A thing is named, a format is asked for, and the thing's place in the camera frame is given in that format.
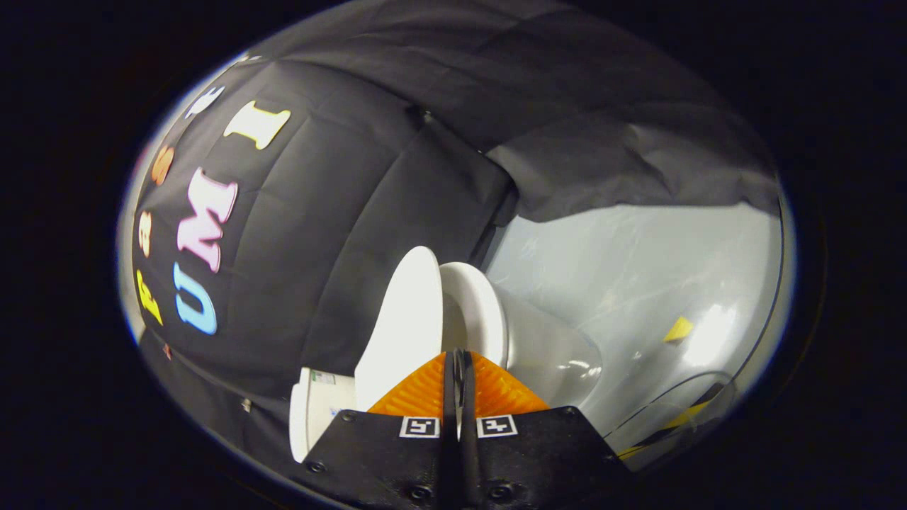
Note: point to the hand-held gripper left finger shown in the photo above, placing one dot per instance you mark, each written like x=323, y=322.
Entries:
x=397, y=460

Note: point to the black yellow striped tape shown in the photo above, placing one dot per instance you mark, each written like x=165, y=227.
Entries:
x=691, y=411

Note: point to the yellow floor tape piece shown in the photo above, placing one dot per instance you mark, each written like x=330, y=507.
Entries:
x=679, y=329

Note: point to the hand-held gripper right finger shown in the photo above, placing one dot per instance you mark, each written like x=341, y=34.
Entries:
x=524, y=460

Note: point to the white toilet lid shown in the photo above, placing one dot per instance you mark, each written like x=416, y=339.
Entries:
x=404, y=326

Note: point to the white ceramic toilet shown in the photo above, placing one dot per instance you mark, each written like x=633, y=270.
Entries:
x=545, y=354

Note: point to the black backdrop cloth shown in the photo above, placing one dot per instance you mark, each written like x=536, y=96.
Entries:
x=319, y=234

